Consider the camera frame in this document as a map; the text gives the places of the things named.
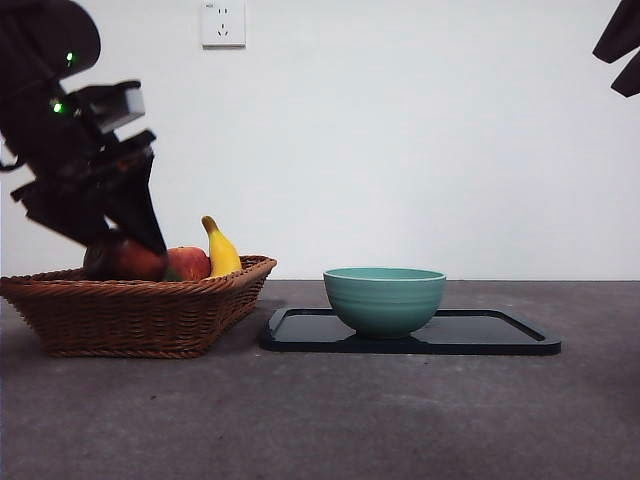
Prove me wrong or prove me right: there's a dark purple plum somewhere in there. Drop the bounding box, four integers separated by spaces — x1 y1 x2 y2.
82 238 169 282

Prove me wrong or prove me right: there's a teal ribbed bowl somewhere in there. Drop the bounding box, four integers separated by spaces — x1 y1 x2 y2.
322 267 447 340

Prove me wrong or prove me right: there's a red apple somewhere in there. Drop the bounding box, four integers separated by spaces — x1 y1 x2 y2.
167 245 212 281

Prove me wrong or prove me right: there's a yellow banana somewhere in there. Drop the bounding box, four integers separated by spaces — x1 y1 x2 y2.
201 215 243 279

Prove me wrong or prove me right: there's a brown wicker basket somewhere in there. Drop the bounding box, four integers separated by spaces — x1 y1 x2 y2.
0 255 278 360

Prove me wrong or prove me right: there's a black rectangular tray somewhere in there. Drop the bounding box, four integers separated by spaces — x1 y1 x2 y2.
258 307 562 357

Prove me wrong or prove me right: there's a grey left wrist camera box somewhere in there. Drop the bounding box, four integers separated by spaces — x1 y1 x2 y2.
69 80 147 134

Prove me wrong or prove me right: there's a white wall socket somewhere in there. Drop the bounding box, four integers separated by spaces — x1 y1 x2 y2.
201 2 247 50

